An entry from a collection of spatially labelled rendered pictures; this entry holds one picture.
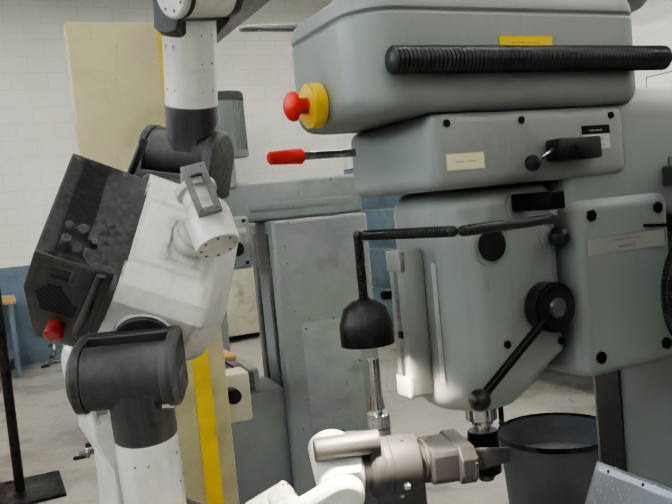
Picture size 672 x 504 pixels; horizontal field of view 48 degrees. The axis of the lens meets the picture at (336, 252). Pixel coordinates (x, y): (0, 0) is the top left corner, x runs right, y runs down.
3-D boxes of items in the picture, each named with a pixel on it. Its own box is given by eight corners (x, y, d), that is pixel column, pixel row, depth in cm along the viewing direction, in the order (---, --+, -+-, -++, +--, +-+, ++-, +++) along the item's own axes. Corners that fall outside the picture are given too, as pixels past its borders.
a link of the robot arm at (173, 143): (166, 96, 138) (169, 170, 143) (141, 104, 130) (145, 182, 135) (226, 102, 135) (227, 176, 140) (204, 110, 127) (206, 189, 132)
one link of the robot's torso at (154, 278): (-10, 386, 125) (23, 274, 99) (51, 227, 146) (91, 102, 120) (165, 430, 134) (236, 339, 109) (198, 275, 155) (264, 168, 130)
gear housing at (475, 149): (436, 190, 97) (429, 112, 96) (352, 198, 119) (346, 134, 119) (631, 172, 111) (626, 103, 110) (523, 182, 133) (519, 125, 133)
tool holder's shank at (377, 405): (366, 414, 154) (361, 360, 153) (374, 410, 156) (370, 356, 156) (380, 415, 152) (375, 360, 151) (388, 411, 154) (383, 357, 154)
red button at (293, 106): (292, 119, 100) (289, 88, 99) (281, 123, 103) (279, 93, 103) (315, 118, 101) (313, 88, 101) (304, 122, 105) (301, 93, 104)
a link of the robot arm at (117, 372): (88, 453, 105) (73, 361, 102) (103, 425, 114) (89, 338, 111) (173, 445, 106) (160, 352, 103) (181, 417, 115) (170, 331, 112)
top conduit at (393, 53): (399, 72, 89) (396, 41, 89) (382, 78, 93) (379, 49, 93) (674, 67, 108) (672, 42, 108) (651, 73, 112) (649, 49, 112)
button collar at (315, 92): (317, 125, 100) (313, 79, 100) (300, 130, 106) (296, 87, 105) (331, 124, 101) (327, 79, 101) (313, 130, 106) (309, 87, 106)
